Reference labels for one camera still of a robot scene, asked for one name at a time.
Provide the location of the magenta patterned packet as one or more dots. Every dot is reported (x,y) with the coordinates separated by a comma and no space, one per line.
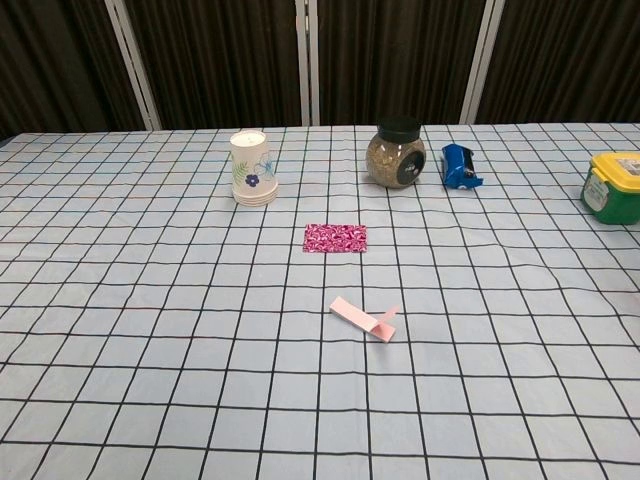
(335,238)

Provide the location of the blue snack packet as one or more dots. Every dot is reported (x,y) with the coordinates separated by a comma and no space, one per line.
(457,165)

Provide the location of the black folding screen panel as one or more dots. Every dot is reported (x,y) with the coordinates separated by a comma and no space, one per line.
(400,55)
(570,55)
(220,60)
(50,60)

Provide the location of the small pink patterned object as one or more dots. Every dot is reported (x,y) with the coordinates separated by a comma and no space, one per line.
(350,312)

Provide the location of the floral paper cup stack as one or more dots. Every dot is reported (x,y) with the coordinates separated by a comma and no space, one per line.
(252,165)

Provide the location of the green container with yellow lid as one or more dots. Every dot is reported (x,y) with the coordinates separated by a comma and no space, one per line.
(615,200)

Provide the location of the glass jar with black lid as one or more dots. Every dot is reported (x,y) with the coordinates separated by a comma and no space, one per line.
(390,160)

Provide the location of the blue checked tablecloth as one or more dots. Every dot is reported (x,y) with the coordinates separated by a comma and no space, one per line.
(150,350)

